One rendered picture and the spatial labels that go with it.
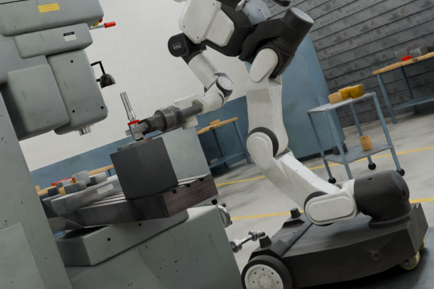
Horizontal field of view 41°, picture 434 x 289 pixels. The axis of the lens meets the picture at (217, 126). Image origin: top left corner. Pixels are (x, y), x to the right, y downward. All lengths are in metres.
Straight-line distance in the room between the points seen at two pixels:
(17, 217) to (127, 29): 8.76
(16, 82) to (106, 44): 8.12
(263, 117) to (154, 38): 8.72
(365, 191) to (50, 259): 1.19
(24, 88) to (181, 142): 5.01
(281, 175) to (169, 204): 0.56
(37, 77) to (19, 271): 0.75
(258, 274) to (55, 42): 1.23
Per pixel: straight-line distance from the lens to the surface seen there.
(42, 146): 9.52
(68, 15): 2.52
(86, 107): 2.47
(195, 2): 2.37
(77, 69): 2.49
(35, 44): 2.43
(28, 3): 2.47
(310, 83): 8.25
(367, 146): 5.77
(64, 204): 2.63
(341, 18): 10.60
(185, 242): 2.56
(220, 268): 2.67
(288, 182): 2.38
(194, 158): 7.34
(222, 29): 2.33
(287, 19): 2.27
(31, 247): 2.17
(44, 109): 2.37
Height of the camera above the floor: 1.21
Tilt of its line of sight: 2 degrees down
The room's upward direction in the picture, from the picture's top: 20 degrees counter-clockwise
